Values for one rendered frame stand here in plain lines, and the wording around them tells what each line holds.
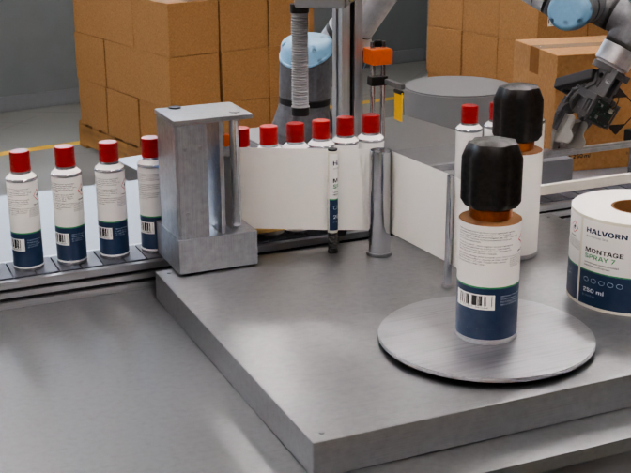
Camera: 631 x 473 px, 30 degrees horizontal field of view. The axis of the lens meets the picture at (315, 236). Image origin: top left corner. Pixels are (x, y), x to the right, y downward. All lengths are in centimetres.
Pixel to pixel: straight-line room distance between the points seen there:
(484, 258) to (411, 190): 38
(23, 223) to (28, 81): 574
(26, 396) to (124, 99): 444
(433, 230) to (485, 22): 432
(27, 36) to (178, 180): 582
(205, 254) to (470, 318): 52
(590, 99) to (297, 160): 69
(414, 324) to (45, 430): 55
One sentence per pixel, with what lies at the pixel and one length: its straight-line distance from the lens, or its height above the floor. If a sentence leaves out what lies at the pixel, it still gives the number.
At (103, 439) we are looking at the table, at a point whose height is 83.
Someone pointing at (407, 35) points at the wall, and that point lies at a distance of 917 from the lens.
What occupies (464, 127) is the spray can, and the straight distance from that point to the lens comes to 230.
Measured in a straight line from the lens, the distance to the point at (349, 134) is 219.
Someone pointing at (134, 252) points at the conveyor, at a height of 88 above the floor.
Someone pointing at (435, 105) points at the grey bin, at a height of 58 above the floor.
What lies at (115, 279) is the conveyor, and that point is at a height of 86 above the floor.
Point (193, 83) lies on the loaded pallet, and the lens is 567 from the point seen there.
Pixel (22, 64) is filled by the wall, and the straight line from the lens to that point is 772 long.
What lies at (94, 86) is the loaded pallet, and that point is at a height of 37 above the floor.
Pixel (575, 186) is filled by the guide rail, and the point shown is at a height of 90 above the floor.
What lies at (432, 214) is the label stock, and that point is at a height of 99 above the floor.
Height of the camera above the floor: 155
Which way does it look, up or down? 18 degrees down
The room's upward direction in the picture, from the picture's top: straight up
